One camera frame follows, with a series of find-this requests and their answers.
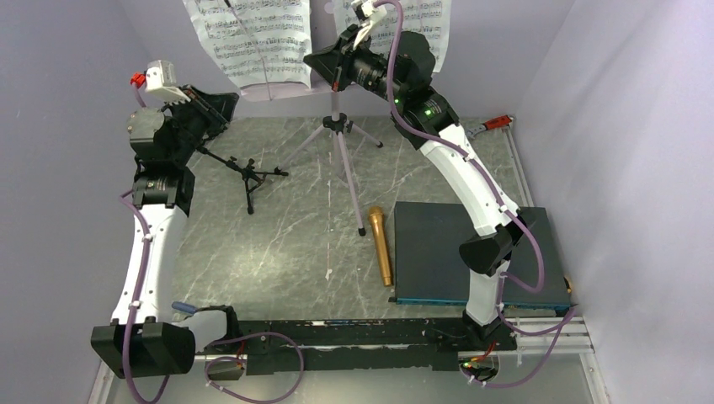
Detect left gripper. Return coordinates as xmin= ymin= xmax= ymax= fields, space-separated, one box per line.
xmin=163 ymin=84 xmax=239 ymax=167

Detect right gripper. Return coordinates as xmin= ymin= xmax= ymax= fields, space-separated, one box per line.
xmin=305 ymin=24 xmax=407 ymax=105

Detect lilac music stand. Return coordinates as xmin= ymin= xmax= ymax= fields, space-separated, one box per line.
xmin=220 ymin=0 xmax=442 ymax=237

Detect sheet music page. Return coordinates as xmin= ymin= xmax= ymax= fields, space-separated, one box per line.
xmin=184 ymin=0 xmax=312 ymax=88
xmin=333 ymin=0 xmax=451 ymax=73

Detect black microphone stand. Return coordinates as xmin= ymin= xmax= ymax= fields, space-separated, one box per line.
xmin=196 ymin=137 xmax=290 ymax=215

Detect gold microphone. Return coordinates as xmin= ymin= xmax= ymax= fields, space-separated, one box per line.
xmin=368 ymin=205 xmax=394 ymax=287

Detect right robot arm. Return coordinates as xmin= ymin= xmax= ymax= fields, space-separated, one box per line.
xmin=303 ymin=24 xmax=545 ymax=349

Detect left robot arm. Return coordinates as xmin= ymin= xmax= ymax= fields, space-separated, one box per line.
xmin=90 ymin=85 xmax=242 ymax=379

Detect dark blue flat box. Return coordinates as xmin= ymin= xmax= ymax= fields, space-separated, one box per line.
xmin=391 ymin=201 xmax=571 ymax=311

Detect blue pen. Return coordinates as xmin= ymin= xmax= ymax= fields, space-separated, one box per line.
xmin=171 ymin=301 xmax=198 ymax=315

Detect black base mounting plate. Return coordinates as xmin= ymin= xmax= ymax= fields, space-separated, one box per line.
xmin=232 ymin=317 xmax=517 ymax=375

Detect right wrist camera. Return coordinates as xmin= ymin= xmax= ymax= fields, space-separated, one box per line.
xmin=350 ymin=0 xmax=387 ymax=50

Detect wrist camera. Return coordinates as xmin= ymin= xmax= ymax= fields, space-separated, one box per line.
xmin=130 ymin=60 xmax=190 ymax=108
xmin=350 ymin=0 xmax=387 ymax=50

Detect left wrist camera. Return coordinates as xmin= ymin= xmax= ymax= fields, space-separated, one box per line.
xmin=130 ymin=60 xmax=190 ymax=108

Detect orange handled adjustable wrench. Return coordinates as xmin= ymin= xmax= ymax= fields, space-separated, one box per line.
xmin=466 ymin=114 xmax=514 ymax=138

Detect aluminium frame rail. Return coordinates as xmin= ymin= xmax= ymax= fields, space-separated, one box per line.
xmin=101 ymin=316 xmax=591 ymax=361

